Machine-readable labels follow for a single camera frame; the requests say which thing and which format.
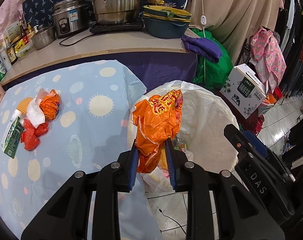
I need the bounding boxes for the large steel steamer pot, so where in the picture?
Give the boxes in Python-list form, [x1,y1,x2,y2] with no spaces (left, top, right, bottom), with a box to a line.
[85,0,155,26]

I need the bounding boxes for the red flask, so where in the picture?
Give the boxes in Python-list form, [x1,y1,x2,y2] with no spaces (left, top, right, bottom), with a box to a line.
[254,114,265,135]

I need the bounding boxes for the dark purple table skirt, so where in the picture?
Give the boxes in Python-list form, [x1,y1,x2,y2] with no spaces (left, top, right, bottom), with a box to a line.
[109,51,198,98]

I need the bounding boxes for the black induction cooktop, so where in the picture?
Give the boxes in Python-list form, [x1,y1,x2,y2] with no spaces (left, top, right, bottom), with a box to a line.
[89,20,145,33]

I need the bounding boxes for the green white drink carton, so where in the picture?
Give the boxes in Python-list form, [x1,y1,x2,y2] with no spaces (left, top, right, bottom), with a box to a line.
[3,110,25,159]

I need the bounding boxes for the black power cord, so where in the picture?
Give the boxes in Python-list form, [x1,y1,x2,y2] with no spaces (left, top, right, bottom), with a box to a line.
[59,29,97,47]

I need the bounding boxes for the bin with white plastic liner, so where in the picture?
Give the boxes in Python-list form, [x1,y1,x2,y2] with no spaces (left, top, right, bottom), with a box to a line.
[128,80,239,193]

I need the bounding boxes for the steel rice cooker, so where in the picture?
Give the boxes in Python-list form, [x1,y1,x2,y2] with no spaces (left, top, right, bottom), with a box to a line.
[52,0,92,39]

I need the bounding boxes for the blue basin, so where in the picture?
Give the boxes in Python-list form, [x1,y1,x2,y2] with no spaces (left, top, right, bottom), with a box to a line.
[143,16,190,39]

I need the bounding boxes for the white paper towel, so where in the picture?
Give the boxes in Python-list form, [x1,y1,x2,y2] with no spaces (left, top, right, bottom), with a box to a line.
[26,97,46,128]

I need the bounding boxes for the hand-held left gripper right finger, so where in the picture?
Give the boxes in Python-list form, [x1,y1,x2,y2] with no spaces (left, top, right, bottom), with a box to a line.
[165,138,285,240]

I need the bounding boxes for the orange bag with yellow print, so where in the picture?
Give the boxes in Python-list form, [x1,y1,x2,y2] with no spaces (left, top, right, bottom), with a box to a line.
[132,89,183,174]

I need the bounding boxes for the white condiment box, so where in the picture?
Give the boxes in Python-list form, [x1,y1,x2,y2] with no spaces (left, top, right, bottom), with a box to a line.
[5,20,22,40]

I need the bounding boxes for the red plastic bag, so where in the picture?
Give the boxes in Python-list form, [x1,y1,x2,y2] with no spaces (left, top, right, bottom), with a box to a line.
[20,119,49,151]

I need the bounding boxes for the purple cloth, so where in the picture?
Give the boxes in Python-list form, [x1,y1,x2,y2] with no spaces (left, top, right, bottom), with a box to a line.
[181,35,223,64]

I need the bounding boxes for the yellow dish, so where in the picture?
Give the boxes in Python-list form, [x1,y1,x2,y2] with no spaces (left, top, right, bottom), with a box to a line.
[143,4,192,22]

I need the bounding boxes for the dark hanging clothes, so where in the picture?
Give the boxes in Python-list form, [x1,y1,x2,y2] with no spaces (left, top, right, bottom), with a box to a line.
[274,0,303,100]

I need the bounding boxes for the dark bottle with white label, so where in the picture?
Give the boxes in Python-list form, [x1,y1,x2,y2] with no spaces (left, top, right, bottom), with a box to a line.
[5,40,18,64]

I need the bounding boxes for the pink dotted cloth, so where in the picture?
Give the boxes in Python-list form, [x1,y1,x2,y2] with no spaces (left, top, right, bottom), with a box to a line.
[0,0,33,45]

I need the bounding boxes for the navy printed cloth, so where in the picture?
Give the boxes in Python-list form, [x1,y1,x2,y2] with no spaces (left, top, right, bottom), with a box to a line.
[22,0,192,28]

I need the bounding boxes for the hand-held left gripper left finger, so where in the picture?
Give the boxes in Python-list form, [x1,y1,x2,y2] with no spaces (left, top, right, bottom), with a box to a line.
[21,139,140,240]

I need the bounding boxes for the black cable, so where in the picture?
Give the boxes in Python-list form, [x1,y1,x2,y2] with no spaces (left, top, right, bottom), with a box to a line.
[158,209,188,235]

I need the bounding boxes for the white printed carton box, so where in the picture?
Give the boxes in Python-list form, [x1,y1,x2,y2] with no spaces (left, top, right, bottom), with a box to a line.
[219,64,267,120]

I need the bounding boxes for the small steel pot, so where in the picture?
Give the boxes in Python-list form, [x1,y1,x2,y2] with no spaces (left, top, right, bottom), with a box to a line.
[30,25,55,50]

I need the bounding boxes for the orange plastic bag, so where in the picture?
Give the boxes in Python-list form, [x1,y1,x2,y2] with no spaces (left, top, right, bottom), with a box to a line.
[39,89,61,121]

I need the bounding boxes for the clear plastic wrapper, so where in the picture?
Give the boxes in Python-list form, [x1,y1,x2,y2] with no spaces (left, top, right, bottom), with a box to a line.
[35,89,51,100]

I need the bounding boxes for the yellow foam fruit net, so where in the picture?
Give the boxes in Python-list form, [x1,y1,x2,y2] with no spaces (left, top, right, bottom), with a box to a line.
[16,97,33,117]

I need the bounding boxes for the green plastic bag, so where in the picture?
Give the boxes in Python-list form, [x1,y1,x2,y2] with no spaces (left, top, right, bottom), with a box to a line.
[189,27,234,90]

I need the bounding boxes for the black metal rack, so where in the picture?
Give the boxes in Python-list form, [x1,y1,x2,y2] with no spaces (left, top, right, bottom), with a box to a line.
[235,38,253,67]

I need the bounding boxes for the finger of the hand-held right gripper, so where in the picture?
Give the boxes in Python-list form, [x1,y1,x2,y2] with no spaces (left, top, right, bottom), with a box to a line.
[243,130,270,159]
[223,124,254,164]

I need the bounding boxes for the pink patterned clothes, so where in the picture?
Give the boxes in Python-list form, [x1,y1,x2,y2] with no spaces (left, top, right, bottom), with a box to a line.
[250,27,287,90]

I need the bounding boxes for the beige curtain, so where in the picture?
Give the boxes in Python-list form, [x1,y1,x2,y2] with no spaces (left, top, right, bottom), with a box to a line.
[188,0,284,58]

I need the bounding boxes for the clear container with packets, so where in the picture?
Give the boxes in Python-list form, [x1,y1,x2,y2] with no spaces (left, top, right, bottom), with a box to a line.
[14,39,34,58]

